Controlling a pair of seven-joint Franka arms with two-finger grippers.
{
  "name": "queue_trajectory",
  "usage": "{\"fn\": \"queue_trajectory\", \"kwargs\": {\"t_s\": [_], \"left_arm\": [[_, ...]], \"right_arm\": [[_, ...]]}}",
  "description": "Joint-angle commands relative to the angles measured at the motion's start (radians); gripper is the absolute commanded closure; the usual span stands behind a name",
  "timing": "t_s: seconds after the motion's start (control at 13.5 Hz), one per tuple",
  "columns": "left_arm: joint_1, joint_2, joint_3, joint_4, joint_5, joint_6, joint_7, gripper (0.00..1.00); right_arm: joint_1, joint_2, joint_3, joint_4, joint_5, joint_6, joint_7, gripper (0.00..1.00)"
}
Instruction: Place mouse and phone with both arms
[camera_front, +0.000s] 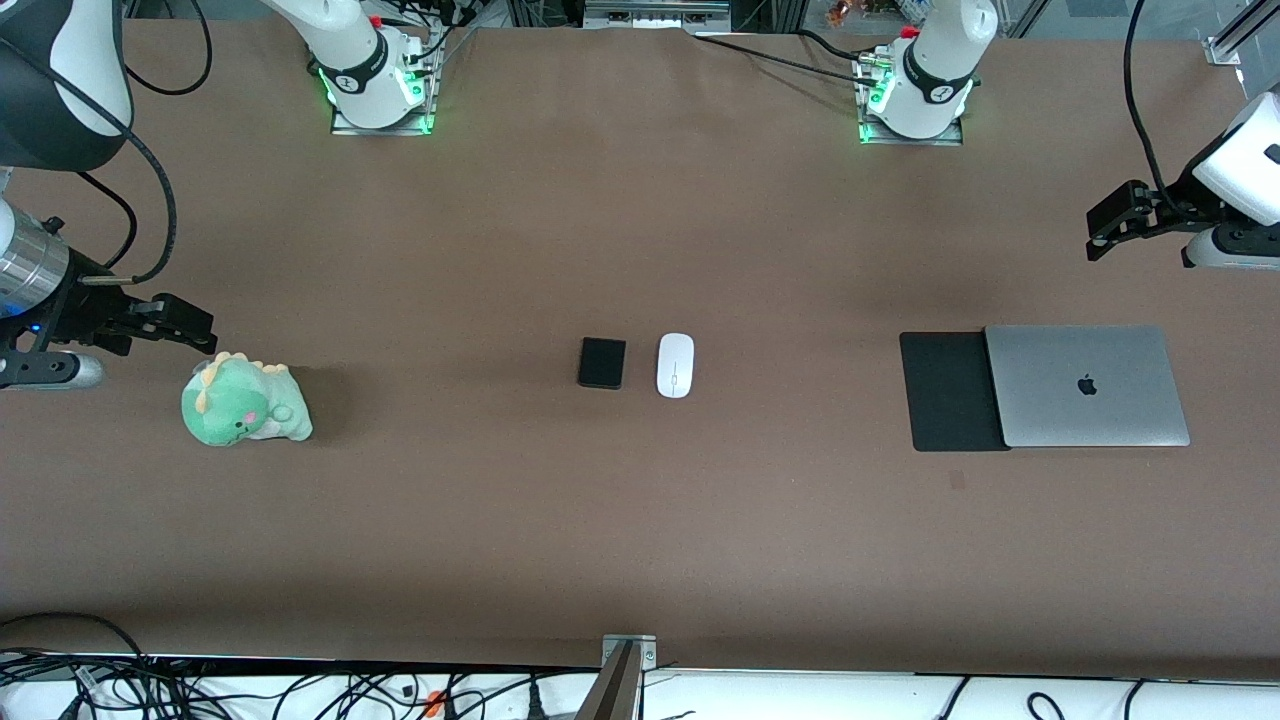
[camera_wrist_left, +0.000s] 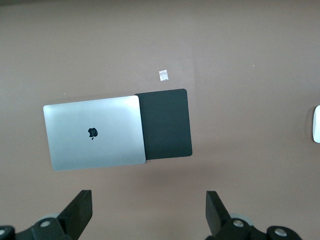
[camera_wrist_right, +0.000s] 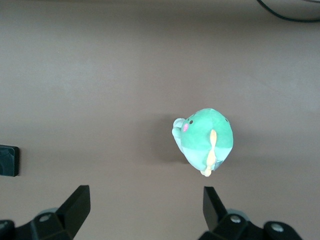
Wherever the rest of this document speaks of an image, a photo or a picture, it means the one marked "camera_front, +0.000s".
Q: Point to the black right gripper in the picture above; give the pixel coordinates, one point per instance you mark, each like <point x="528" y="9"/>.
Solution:
<point x="82" y="310"/>

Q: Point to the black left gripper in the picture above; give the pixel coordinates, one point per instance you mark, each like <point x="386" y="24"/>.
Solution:
<point x="1176" y="199"/>

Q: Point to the white computer mouse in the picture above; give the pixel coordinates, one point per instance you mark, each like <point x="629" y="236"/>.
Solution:
<point x="675" y="365"/>

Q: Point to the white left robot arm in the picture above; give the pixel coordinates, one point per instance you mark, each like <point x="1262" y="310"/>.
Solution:
<point x="935" y="70"/>

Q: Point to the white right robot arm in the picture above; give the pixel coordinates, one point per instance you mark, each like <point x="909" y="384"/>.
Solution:
<point x="350" y="60"/>

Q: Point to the black mouse pad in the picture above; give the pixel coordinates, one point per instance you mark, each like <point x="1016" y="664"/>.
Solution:
<point x="950" y="392"/>

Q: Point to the black phone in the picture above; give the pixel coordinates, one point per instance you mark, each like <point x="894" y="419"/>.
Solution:
<point x="601" y="363"/>

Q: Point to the green dinosaur plush toy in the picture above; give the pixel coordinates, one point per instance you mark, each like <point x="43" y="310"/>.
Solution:
<point x="245" y="410"/>

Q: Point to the silver laptop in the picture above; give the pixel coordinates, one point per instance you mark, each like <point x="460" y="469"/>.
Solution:
<point x="1085" y="385"/>

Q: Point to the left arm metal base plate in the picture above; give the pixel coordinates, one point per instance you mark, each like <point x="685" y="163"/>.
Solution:
<point x="945" y="136"/>

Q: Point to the aluminium frame profile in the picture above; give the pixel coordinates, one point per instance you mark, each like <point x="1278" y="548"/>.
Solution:
<point x="1235" y="35"/>

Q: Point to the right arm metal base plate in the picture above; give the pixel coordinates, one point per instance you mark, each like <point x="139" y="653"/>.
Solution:
<point x="345" y="128"/>

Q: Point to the metal frame rail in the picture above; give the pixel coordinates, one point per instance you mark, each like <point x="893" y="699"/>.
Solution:
<point x="655" y="12"/>

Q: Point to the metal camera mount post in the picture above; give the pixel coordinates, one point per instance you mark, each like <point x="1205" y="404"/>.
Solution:
<point x="620" y="680"/>

